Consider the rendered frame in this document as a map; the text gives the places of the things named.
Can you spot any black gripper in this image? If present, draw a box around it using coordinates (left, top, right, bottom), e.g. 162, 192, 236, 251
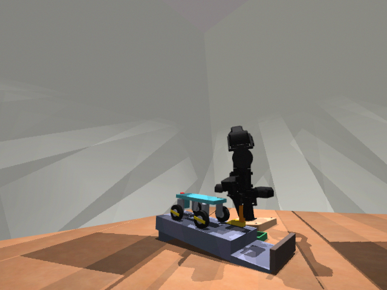
215, 169, 274, 218

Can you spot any yellow wheel chock with orange handle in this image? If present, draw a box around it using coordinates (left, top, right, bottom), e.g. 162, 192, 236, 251
225, 205, 246, 228

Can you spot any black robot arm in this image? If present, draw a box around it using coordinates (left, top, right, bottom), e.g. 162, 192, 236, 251
221, 126, 257, 221

